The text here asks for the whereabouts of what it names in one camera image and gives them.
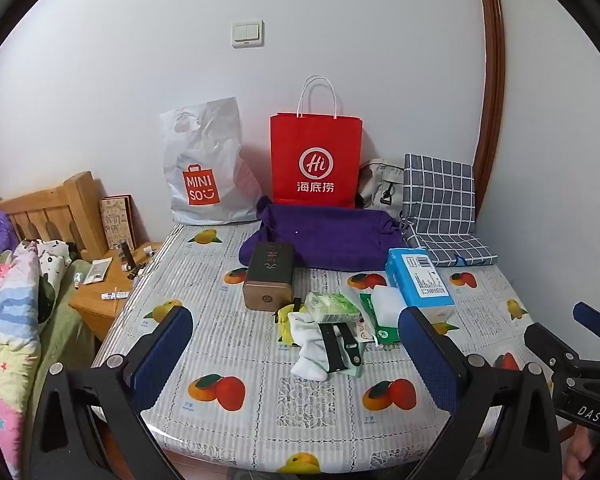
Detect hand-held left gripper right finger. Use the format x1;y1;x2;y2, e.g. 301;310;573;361
397;306;563;480

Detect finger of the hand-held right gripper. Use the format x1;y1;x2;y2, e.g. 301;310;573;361
525;324;581;378
573;302;600;363

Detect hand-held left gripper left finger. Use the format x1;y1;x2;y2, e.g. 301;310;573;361
30;305;196;480

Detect green packet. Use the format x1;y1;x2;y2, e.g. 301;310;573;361
359;292;404;345

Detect white foam block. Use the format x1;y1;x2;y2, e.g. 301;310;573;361
370;286;407;331

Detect black watch strap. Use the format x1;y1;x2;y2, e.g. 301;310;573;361
335;324;365;367
317;322;349;375

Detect green white wet wipes pack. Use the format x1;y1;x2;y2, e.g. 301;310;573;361
305;291;362;325

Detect white sock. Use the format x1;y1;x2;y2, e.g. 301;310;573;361
286;311;327;356
291;342;330;382

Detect person's right hand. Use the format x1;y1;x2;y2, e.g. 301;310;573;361
565;430;598;480

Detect blue cardboard box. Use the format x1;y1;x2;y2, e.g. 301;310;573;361
384;247;455;322

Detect wooden nightstand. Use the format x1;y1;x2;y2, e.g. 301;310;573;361
70;242;163;342

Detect fruit print tablecloth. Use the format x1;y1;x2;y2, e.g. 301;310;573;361
91;222;573;476

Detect white sachet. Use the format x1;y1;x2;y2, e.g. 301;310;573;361
82;258;113;286

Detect dark gold tin box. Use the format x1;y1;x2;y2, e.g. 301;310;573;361
243;241;296;312

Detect patterned brown notebook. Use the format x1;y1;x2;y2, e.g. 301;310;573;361
99;195;137;251

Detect white flower print cloth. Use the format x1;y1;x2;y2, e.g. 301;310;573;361
20;239;77;291

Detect purple cloth bag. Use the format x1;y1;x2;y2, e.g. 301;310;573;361
239;196;406;273

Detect grey plaid cloth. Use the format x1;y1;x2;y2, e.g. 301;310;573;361
399;154;498;267

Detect pastel striped quilt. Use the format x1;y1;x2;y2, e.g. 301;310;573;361
0;250;57;480

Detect wooden headboard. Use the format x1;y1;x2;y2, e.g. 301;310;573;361
0;171;111;263

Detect grey backpack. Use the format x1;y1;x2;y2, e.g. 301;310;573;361
357;159;406;221

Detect white plastic shopping bag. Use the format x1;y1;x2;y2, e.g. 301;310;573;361
160;97;263;226

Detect red paper bag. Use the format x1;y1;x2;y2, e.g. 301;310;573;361
270;76;363;209

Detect brown wooden door frame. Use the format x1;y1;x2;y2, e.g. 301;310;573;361
471;0;507;236

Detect white light switch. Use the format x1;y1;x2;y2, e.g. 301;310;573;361
231;21;265;49

